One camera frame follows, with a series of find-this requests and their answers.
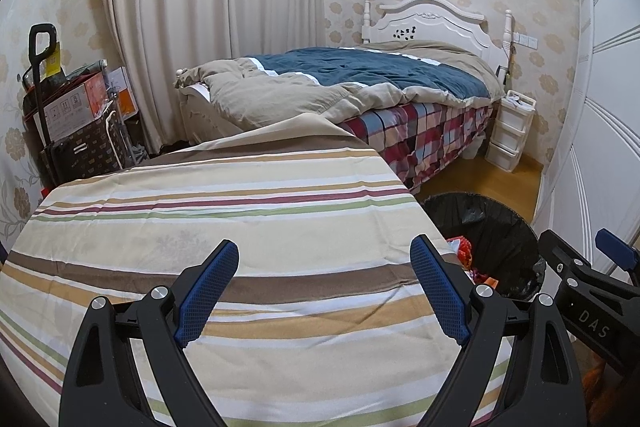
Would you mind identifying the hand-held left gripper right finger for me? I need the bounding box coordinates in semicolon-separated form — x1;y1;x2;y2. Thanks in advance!
409;234;586;427

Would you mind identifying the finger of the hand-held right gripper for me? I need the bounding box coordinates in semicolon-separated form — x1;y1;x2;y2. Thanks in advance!
595;228;640;285
539;229;596;288

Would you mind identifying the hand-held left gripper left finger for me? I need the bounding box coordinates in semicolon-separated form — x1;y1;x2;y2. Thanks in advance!
61;239;240;427

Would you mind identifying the red snack wrapper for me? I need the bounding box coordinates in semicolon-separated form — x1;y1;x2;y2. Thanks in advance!
447;236;473;270

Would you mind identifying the black trash bin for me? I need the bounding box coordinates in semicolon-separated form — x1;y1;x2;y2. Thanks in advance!
422;192;548;303

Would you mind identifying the orange cloth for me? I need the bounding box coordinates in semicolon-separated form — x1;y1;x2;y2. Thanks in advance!
582;347;621;388

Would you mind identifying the striped tablecloth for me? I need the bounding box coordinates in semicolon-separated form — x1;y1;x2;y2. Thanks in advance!
0;114;516;427

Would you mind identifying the white plastic drawer unit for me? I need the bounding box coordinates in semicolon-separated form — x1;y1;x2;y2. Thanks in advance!
485;89;537;172

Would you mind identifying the white wardrobe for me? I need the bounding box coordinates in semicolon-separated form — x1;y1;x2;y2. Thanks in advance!
532;0;640;268

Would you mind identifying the plaid bed sheet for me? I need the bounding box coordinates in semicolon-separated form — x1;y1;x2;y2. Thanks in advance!
340;101;493;188

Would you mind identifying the small white orange box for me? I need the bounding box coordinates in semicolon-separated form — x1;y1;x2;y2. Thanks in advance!
107;66;140;118

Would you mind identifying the white orange cardboard box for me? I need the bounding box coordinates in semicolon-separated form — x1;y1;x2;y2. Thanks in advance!
42;74;111;140

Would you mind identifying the blue beige duvet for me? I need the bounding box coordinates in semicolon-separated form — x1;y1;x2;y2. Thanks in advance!
180;46;506;130

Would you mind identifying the bed with blue duvet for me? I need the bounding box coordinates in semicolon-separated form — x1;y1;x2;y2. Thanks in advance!
174;0;516;142

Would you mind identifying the yellow paper tag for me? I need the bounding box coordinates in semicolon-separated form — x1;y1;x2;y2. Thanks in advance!
42;41;63;80

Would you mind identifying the black hand trolley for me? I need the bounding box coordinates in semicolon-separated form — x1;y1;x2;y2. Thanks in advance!
27;23;76;188

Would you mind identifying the cream curtain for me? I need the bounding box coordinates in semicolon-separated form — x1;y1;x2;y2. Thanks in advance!
100;0;326;148

